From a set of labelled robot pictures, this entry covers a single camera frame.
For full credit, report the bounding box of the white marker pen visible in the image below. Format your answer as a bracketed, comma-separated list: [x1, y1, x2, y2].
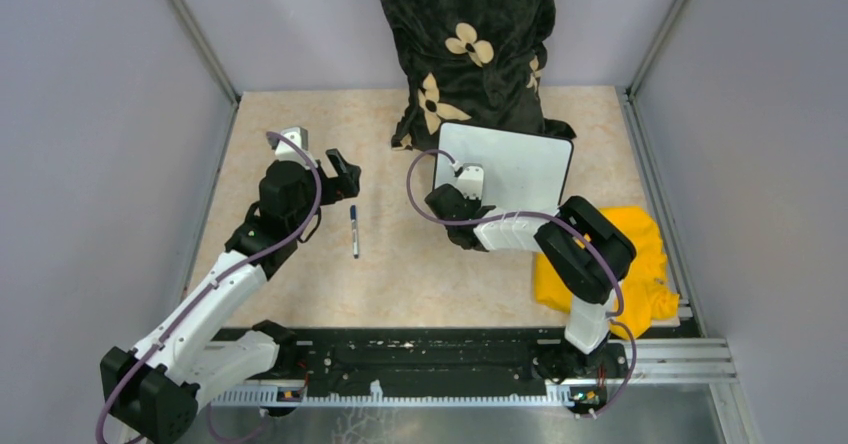
[350, 204, 360, 259]

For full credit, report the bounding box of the white whiteboard black frame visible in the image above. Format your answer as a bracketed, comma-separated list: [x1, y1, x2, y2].
[433, 123, 574, 211]

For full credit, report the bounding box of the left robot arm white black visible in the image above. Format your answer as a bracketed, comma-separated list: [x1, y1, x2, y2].
[95, 149, 362, 443]

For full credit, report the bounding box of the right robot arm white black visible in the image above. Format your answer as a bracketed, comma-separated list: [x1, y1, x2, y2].
[425, 184, 637, 379]

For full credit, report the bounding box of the black floral pillow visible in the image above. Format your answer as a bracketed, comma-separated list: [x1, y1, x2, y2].
[379, 0, 576, 151]

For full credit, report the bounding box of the yellow cloth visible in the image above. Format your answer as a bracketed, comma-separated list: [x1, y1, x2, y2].
[533, 206, 680, 337]

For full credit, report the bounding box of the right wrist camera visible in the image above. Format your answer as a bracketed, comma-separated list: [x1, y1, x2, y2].
[455, 163, 485, 201]

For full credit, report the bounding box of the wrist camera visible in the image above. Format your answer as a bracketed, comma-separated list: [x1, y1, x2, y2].
[455, 163, 485, 201]
[273, 126, 312, 165]

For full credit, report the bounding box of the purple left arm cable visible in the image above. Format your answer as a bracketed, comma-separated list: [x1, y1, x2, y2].
[94, 130, 324, 444]

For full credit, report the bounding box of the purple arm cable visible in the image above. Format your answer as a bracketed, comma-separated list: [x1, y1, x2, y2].
[94, 130, 324, 444]
[405, 148, 639, 420]

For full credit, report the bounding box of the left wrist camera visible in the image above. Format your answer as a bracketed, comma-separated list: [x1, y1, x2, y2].
[273, 126, 312, 165]

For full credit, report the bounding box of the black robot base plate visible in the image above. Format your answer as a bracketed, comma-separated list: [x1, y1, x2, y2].
[257, 327, 628, 398]

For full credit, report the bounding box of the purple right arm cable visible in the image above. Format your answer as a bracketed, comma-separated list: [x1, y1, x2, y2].
[405, 148, 639, 420]

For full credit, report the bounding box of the white toothed cable rail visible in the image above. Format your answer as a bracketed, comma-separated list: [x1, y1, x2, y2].
[211, 381, 576, 409]

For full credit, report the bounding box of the aluminium frame post left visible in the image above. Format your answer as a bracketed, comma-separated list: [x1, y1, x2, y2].
[165, 0, 241, 106]

